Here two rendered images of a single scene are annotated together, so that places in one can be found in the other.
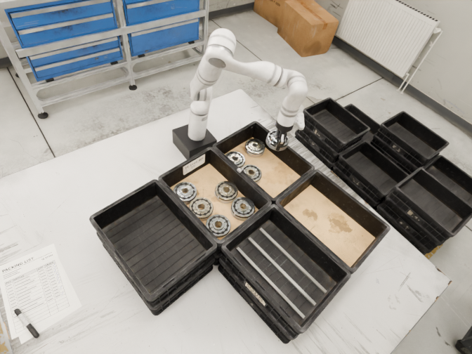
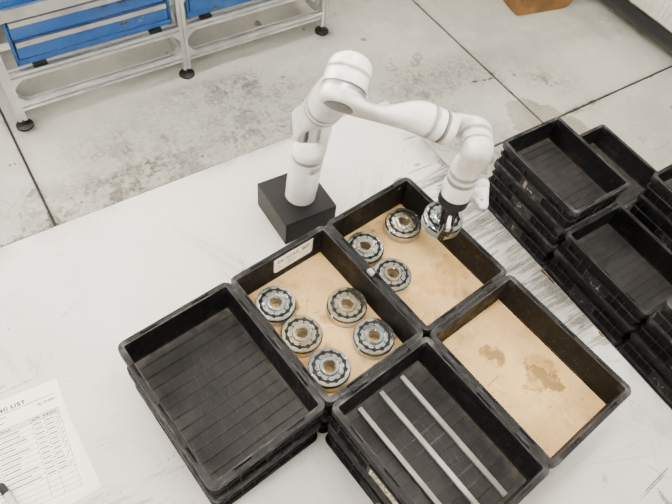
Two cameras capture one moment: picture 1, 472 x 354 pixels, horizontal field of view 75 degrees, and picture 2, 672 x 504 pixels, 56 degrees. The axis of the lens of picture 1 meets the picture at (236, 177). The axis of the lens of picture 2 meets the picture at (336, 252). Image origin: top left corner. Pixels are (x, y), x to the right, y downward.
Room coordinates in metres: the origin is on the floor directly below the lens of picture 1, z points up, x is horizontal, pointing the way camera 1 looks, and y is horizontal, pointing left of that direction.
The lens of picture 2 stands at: (-0.01, 0.00, 2.25)
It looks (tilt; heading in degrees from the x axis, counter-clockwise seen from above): 55 degrees down; 6
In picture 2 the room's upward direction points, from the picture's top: 9 degrees clockwise
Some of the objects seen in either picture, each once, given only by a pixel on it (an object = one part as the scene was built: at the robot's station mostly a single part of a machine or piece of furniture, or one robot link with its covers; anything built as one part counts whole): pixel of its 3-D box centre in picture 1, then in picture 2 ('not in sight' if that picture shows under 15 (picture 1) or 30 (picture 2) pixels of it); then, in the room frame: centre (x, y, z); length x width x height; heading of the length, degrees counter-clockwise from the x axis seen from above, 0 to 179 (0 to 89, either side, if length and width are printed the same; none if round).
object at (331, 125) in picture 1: (325, 140); (544, 199); (1.77, -0.62, 0.37); 0.40 x 0.30 x 0.45; 46
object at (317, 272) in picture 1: (282, 266); (433, 446); (0.49, -0.24, 0.87); 0.40 x 0.30 x 0.11; 52
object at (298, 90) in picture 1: (294, 96); (471, 158); (0.99, -0.16, 1.27); 0.09 x 0.07 x 0.15; 10
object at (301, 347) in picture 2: (201, 207); (301, 333); (0.68, 0.12, 0.86); 0.10 x 0.10 x 0.01
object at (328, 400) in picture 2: (214, 191); (325, 308); (0.74, 0.08, 0.92); 0.40 x 0.30 x 0.02; 52
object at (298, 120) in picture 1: (291, 115); (467, 185); (1.00, -0.18, 1.17); 0.11 x 0.09 x 0.06; 94
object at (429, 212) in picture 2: (278, 138); (443, 216); (1.03, -0.15, 1.01); 0.10 x 0.10 x 0.01
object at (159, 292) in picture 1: (153, 232); (220, 377); (0.50, 0.26, 0.92); 0.40 x 0.30 x 0.02; 52
